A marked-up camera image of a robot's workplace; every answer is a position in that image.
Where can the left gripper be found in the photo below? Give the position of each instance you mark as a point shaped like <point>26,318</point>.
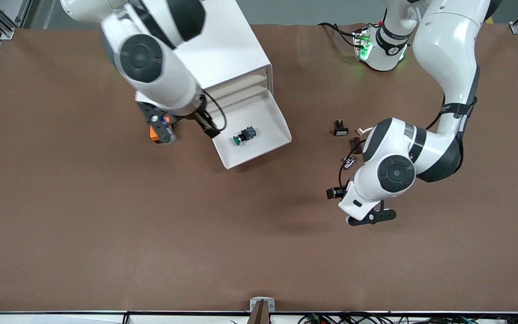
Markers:
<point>332,193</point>

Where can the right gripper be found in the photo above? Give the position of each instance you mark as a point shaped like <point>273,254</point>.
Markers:
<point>204,122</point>

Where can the green push button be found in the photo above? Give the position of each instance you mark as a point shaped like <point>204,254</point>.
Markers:
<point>245,135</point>

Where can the white plastic drawer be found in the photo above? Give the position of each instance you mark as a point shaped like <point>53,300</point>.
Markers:
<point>269,121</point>
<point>241,81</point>
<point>243,91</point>

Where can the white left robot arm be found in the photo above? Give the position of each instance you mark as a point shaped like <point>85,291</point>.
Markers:
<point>448,49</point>

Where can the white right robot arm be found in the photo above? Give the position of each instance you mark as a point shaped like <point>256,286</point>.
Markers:
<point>160,72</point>

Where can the white drawer cabinet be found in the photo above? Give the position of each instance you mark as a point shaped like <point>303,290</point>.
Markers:
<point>232,40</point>

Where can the silver metal fitting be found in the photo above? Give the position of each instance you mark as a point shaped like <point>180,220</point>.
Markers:
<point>349,164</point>

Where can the dark brown terminal block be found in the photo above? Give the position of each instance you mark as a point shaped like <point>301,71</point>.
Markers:
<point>355,143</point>

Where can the white curved plastic clamp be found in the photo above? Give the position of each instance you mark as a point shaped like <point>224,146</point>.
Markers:
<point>364,131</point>

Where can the black and white switch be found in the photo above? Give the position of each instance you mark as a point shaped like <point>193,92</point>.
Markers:
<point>341,131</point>

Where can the grey metal bracket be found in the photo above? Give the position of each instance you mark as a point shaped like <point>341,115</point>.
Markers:
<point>254,303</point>

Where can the brown tapered post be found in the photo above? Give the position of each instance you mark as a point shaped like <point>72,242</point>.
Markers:
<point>259,316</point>

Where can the white table edge rail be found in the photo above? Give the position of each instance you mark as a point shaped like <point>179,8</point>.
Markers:
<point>38,319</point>

